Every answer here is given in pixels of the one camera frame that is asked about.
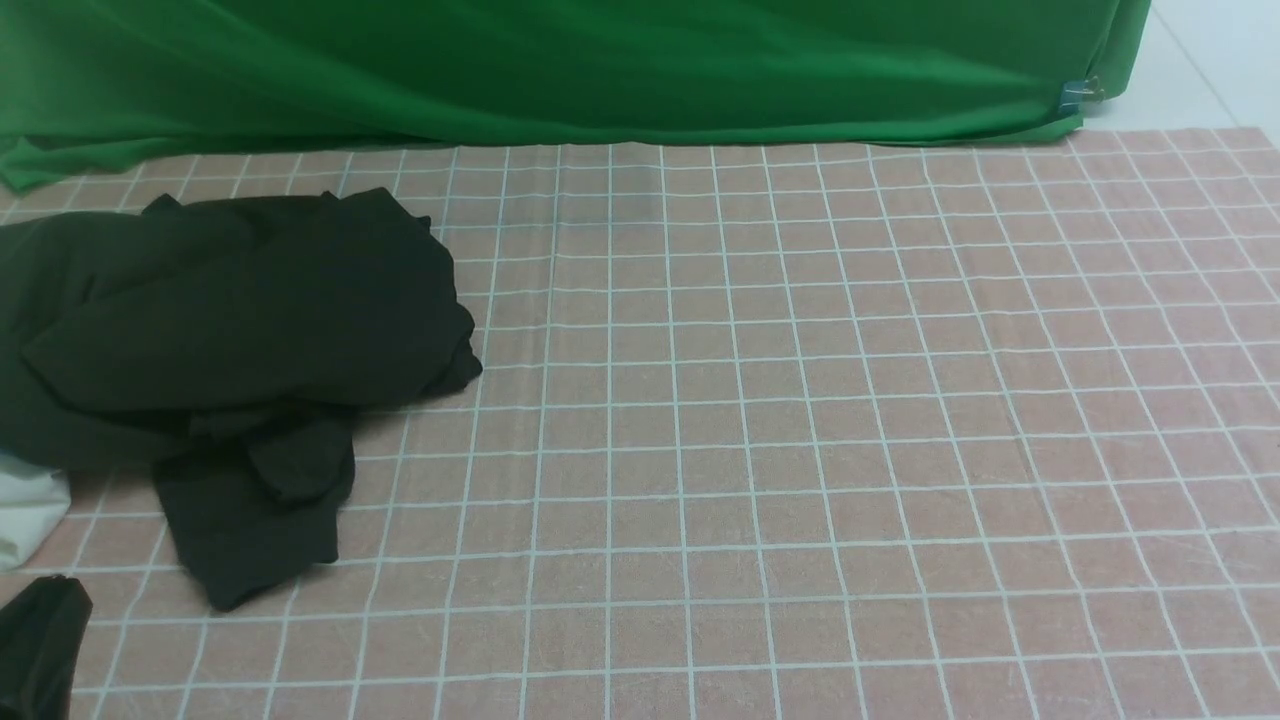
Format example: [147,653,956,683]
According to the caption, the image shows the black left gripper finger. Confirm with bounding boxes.
[1,575,93,719]

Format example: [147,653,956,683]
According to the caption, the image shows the dark gray long-sleeved shirt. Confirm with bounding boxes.
[1,188,483,612]

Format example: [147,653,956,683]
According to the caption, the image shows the white folded cloth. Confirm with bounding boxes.
[1,454,70,573]

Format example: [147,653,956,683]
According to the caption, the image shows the green backdrop cloth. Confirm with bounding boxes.
[1,1,1149,193]

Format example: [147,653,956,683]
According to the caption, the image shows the pink grid tablecloth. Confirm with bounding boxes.
[3,128,1279,719]

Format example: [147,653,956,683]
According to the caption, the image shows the blue binder clip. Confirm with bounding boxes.
[1059,77,1107,117]

